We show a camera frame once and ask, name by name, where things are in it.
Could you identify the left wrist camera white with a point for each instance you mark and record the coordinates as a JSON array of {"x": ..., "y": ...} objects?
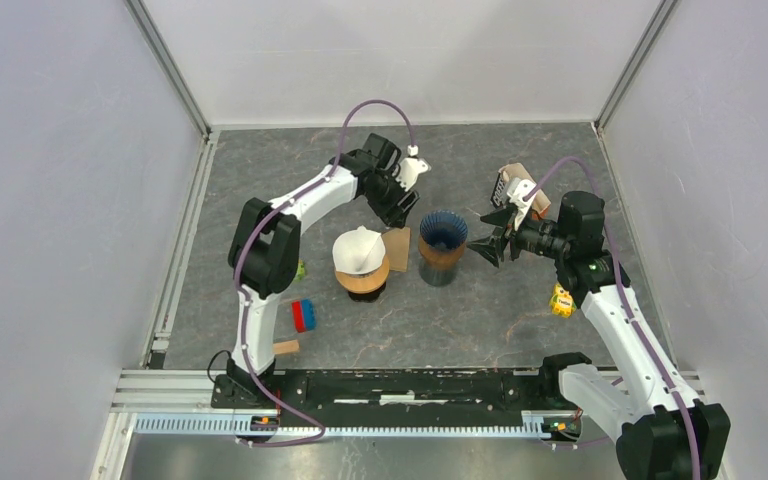
[{"x": 410, "y": 168}]

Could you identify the white paper coffee filter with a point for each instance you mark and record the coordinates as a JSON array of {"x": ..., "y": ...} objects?
[{"x": 358, "y": 252}]

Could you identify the green owl toy block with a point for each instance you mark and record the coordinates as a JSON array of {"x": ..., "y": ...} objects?
[{"x": 301, "y": 271}]

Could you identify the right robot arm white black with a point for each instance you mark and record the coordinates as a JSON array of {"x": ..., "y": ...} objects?
[{"x": 622, "y": 331}]

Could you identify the long wooden block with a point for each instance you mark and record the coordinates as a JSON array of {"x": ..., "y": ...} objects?
[{"x": 286, "y": 347}]

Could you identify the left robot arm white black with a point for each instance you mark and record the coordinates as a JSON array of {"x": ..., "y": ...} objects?
[{"x": 266, "y": 245}]

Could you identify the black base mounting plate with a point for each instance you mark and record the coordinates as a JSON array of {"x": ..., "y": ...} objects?
[{"x": 397, "y": 398}]

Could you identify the light wooden ring holder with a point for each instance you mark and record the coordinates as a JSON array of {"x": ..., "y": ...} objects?
[{"x": 365, "y": 283}]

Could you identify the aluminium frame rail front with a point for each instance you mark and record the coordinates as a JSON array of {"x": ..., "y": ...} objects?
[{"x": 178, "y": 402}]

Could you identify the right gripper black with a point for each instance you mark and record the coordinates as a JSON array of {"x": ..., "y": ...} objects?
[{"x": 491, "y": 248}]

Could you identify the blue ribbed cone dripper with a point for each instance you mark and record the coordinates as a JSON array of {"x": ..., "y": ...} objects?
[{"x": 443, "y": 230}]

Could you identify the red blue lego brick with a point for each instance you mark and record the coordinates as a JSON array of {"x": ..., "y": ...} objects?
[{"x": 304, "y": 317}]

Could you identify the brown paper coffee filter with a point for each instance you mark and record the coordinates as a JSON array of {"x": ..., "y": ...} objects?
[{"x": 397, "y": 244}]

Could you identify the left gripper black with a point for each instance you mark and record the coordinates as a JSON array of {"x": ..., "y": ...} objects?
[{"x": 392, "y": 214}]

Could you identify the yellow owl toy block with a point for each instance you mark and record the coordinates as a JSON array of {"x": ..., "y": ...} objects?
[{"x": 561, "y": 302}]

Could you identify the grey glass carafe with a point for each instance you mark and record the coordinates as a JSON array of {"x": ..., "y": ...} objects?
[{"x": 437, "y": 277}]

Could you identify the orange filter box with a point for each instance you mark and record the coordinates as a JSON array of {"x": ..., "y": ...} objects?
[{"x": 506, "y": 177}]

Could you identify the dark wooden ring holder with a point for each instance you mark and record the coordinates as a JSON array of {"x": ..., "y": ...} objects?
[{"x": 440, "y": 258}]

